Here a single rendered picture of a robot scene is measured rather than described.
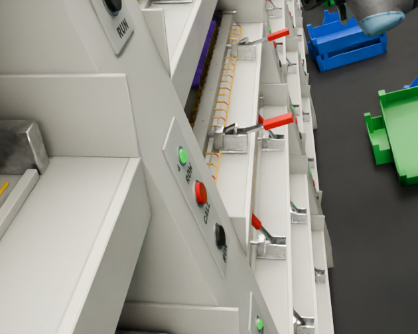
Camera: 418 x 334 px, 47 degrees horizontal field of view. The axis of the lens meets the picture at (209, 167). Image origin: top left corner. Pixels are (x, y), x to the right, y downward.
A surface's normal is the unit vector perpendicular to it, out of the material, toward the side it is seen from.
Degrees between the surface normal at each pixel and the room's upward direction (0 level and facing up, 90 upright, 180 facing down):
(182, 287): 90
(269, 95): 90
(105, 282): 106
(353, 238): 0
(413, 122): 28
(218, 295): 90
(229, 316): 90
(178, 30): 16
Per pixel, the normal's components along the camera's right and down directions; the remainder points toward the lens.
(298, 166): -0.11, 0.59
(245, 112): -0.06, -0.80
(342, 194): -0.33, -0.78
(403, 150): -0.34, -0.41
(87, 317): 0.99, 0.02
